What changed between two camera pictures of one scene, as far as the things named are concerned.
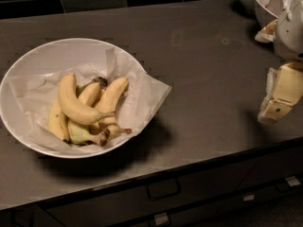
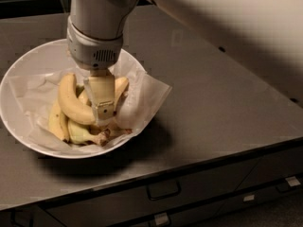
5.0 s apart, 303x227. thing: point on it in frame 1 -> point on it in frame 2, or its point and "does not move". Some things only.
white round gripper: x=290 y=35 -> x=92 y=51
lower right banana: x=114 y=130 does not move
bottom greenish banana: x=80 y=133 does not move
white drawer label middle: x=249 y=198 does not move
